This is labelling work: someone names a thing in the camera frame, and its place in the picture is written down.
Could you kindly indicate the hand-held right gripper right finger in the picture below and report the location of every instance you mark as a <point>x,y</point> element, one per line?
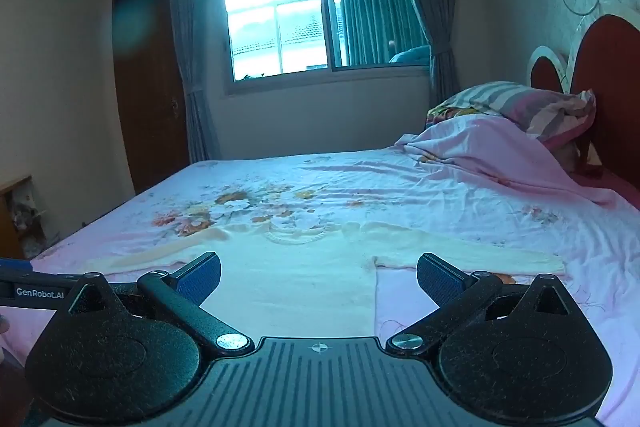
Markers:
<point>441,283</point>

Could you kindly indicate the wooden bedside cabinet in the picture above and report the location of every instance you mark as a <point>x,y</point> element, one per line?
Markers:
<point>17,212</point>

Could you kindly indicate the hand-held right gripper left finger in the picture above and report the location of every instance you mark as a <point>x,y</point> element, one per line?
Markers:
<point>200,281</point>

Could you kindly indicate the window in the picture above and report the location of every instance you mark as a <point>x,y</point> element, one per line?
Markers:
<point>300,2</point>

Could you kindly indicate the pink quilt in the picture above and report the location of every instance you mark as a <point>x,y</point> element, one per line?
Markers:
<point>480,147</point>

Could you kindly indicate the brown wooden door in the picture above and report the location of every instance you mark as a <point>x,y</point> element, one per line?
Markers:
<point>150,82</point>

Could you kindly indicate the floral pillow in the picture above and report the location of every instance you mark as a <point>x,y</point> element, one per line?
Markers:
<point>450,113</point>

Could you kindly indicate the floral pink bed sheet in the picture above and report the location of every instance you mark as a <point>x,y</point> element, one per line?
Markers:
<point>280,177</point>

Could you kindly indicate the striped pillow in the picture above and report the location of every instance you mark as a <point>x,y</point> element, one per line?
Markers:
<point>520,104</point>

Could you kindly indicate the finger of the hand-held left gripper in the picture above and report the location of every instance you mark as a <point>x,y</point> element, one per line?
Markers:
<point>12,262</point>

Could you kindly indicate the red and white headboard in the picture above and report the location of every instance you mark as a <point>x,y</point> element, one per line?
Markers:
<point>612,72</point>

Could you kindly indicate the cream knit sweater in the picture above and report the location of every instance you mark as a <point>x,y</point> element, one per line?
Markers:
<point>300,287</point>

